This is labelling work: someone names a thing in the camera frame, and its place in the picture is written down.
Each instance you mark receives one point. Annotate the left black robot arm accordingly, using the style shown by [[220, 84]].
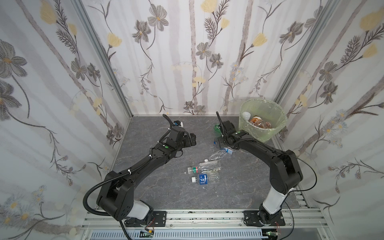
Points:
[[117, 193]]

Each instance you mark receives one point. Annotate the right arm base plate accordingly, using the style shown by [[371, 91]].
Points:
[[263, 219]]

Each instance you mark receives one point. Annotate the mesh bin with green bag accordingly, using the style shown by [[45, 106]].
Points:
[[269, 112]]

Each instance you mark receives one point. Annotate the crushed bottle blue cap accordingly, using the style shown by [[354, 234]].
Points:
[[226, 149]]

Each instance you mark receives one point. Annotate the orange copper label bottle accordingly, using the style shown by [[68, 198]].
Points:
[[256, 120]]

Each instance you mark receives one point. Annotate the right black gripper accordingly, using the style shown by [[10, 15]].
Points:
[[226, 135]]

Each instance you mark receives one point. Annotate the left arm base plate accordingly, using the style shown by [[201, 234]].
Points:
[[152, 220]]

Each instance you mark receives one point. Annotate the crushed clear bottle white cap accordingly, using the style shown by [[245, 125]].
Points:
[[216, 156]]

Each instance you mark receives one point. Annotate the green soda bottle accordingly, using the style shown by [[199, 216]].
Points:
[[217, 130]]

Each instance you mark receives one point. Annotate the white bottle red cap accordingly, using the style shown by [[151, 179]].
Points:
[[246, 116]]

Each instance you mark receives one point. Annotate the aluminium frame rail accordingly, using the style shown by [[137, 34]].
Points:
[[300, 224]]

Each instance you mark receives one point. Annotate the brown label bottle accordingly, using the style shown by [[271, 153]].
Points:
[[266, 125]]

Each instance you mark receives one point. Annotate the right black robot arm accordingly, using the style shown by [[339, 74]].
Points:
[[285, 171]]

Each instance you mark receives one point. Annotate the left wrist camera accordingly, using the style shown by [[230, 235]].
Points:
[[178, 124]]

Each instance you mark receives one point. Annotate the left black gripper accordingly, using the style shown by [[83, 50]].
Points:
[[175, 132]]

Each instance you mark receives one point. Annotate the clear bottle blue label white cap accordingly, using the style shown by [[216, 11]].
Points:
[[205, 178]]

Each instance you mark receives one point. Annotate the clear bottle green cap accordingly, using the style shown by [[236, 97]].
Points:
[[212, 166]]

